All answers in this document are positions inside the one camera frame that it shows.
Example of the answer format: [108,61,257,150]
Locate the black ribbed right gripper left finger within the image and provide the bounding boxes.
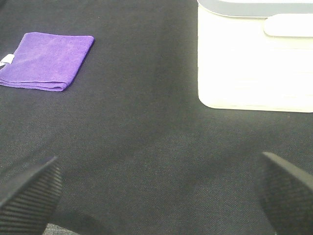
[0,157,63,235]

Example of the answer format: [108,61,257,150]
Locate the folded purple towel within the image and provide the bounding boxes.
[0,32,94,92]

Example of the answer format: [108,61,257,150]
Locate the white plastic storage bin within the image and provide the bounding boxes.
[198,0,313,113]

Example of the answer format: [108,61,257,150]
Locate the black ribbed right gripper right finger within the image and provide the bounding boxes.
[256,152,313,235]

